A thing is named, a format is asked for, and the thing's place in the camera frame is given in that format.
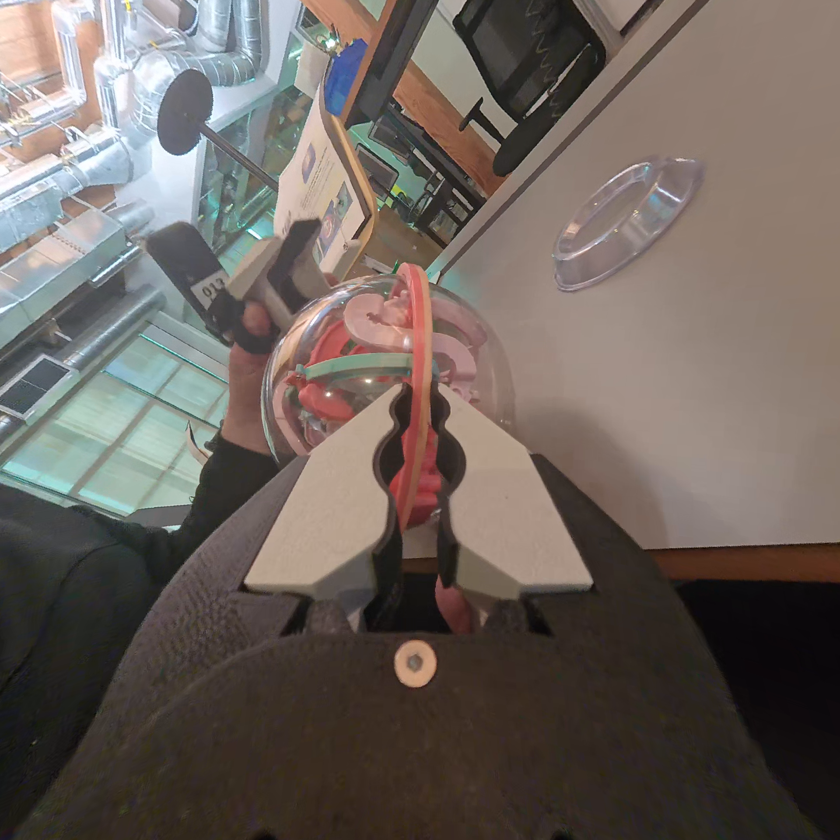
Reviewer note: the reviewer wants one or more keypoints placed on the black mesh office chair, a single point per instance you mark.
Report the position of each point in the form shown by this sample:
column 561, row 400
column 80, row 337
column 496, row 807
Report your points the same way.
column 531, row 59

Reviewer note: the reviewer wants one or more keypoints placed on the blue plastic object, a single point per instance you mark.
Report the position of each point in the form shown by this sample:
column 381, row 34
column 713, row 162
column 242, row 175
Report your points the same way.
column 346, row 79

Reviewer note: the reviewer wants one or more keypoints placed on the white printed poster board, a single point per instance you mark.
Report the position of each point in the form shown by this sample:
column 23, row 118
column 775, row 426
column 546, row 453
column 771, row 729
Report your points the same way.
column 315, row 177

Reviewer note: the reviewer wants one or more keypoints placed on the black round disc stand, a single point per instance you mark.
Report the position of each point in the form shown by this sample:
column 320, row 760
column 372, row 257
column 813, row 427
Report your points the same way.
column 186, row 111

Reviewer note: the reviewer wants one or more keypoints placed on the clear maze ball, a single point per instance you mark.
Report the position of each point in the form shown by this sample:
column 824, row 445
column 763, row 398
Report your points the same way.
column 367, row 354

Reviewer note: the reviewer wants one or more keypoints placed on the silver ventilation duct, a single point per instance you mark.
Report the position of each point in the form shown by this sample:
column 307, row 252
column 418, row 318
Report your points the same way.
column 79, row 131

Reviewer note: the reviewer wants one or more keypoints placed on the person's left hand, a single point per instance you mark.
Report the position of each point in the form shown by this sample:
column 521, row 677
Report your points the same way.
column 246, row 394

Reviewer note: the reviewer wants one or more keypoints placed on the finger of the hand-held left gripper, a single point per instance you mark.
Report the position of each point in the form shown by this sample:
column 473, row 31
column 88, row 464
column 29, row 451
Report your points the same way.
column 312, row 279
column 259, row 275

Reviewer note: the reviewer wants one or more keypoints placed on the wooden desk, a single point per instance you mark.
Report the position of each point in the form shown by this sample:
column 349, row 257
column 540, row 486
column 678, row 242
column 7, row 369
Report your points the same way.
column 446, row 111

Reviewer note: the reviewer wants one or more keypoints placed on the clear plastic ball stand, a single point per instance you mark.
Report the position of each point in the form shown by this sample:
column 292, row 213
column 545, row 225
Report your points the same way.
column 623, row 223

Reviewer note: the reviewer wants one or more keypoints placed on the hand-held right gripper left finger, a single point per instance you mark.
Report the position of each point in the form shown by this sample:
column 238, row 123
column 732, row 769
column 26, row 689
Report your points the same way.
column 321, row 525

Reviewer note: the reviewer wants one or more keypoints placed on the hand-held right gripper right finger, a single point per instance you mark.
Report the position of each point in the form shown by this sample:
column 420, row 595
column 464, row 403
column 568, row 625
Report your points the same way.
column 512, row 525

